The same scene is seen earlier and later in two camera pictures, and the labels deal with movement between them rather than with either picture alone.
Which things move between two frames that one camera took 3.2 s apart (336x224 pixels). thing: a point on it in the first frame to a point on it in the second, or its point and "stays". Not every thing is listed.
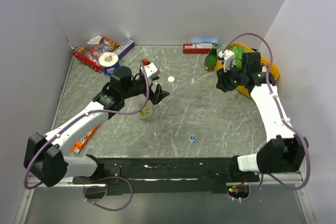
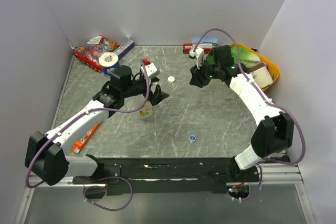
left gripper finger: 159,94 stays
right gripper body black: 230,79 to 206,73
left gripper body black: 138,86 stays
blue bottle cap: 192,138 stays
